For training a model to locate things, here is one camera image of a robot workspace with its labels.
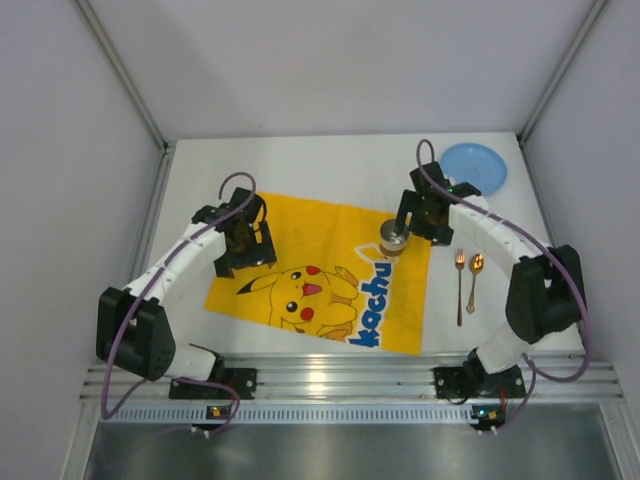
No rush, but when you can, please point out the steel cup with cork base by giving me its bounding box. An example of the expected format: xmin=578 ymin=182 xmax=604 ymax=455
xmin=379 ymin=219 xmax=410 ymax=257

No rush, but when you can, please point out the yellow Pikachu cloth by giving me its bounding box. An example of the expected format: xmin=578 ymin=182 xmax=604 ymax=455
xmin=204 ymin=193 xmax=431 ymax=355

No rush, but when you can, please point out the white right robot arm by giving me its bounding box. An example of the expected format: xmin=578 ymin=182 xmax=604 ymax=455
xmin=393 ymin=162 xmax=588 ymax=374

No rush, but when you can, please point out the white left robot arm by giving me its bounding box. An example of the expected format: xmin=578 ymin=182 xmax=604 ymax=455
xmin=96 ymin=187 xmax=276 ymax=381

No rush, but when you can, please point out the blue plastic plate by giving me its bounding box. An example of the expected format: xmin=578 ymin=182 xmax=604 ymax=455
xmin=439 ymin=143 xmax=508 ymax=197

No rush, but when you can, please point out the copper fork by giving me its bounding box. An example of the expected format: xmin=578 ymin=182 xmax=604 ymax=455
xmin=455 ymin=248 xmax=466 ymax=327

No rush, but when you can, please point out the copper spoon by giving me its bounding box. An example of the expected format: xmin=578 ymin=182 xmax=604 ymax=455
xmin=466 ymin=253 xmax=485 ymax=314

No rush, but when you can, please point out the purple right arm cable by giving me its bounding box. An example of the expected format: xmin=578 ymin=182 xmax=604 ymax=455
xmin=416 ymin=138 xmax=593 ymax=436

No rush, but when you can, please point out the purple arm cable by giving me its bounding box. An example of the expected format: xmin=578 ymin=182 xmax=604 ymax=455
xmin=416 ymin=138 xmax=593 ymax=436
xmin=100 ymin=171 xmax=259 ymax=436

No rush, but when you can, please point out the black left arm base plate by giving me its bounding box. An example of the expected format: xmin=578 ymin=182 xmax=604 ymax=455
xmin=169 ymin=366 xmax=257 ymax=400

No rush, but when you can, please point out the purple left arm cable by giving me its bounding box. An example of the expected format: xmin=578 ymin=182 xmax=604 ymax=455
xmin=100 ymin=171 xmax=259 ymax=436

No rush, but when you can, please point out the perforated metal cable tray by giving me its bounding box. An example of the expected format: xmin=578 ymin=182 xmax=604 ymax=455
xmin=111 ymin=403 xmax=504 ymax=425

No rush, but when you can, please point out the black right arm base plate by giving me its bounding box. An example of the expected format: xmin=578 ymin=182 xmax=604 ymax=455
xmin=433 ymin=366 xmax=526 ymax=404

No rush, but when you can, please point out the aluminium mounting rail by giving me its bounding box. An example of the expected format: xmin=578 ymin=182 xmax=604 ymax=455
xmin=79 ymin=351 xmax=625 ymax=401

